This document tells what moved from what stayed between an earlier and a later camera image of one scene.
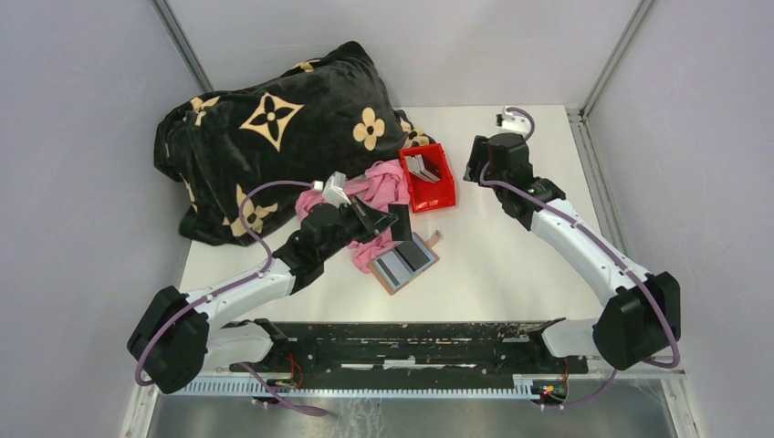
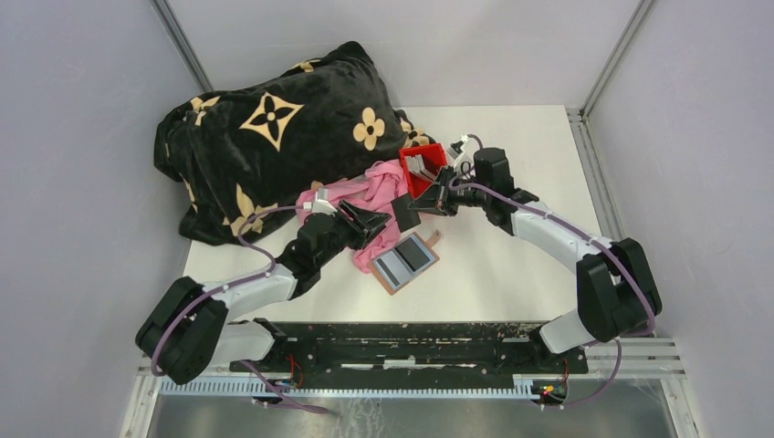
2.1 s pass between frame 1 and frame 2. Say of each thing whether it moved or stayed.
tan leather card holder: stayed
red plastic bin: stayed
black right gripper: moved
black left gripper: stayed
